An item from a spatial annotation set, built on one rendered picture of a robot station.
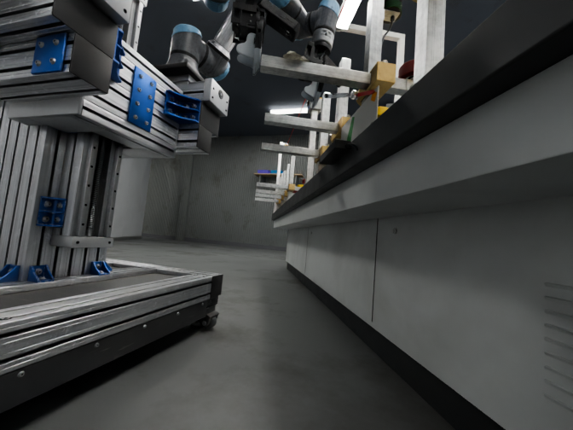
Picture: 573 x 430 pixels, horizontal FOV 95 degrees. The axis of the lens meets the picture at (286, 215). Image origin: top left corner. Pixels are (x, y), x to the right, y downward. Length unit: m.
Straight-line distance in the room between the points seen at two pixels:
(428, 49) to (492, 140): 0.24
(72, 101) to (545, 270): 1.07
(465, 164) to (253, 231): 7.68
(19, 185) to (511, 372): 1.30
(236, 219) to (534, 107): 8.05
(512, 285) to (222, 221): 8.15
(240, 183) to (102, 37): 7.70
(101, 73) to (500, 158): 0.81
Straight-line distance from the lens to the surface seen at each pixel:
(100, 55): 0.84
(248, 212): 8.13
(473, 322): 0.73
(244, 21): 0.79
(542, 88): 0.42
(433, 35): 0.63
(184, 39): 1.36
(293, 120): 0.96
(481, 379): 0.75
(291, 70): 0.75
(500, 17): 0.44
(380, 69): 0.78
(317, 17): 1.13
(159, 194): 10.06
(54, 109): 0.95
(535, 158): 0.39
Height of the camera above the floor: 0.42
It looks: 5 degrees up
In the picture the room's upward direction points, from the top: 5 degrees clockwise
